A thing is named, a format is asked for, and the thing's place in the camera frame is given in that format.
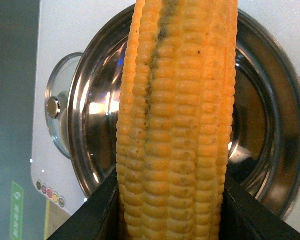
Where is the yellow corn cob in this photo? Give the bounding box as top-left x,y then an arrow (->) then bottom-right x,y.
116,0 -> 238,240

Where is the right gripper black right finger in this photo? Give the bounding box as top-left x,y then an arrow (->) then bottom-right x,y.
219,175 -> 300,240

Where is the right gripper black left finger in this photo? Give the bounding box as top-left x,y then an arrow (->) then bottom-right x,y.
49,170 -> 119,240

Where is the glass pot lid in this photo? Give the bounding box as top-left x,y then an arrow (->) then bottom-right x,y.
44,52 -> 83,159

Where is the cream electric cooking pot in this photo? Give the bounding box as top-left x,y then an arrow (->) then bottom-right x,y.
67,6 -> 300,218

